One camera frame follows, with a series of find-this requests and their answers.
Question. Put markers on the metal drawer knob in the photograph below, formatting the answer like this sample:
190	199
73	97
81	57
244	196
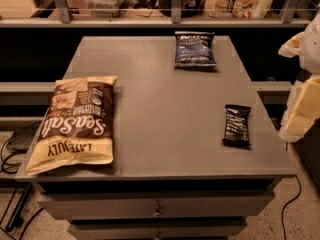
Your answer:
157	213

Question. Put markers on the black power adapter box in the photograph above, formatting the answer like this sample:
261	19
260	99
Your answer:
20	141

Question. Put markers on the brown sea salt chip bag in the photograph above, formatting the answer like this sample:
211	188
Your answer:
78	126

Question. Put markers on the colourful snack bag on shelf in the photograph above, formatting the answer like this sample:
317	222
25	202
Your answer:
244	9

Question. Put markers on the grey drawer cabinet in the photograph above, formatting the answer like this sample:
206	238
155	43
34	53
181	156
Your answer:
168	149

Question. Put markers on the clear plastic container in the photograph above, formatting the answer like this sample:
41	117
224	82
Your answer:
104	8

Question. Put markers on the blue chip bag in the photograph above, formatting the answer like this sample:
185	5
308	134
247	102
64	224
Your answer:
194	49

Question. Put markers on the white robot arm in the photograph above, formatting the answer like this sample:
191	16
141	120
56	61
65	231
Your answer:
309	57

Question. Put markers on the black snack bar wrapper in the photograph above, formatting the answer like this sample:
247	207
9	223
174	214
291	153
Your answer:
236	131

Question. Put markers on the grey metal shelf rail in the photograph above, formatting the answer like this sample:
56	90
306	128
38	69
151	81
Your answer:
141	14

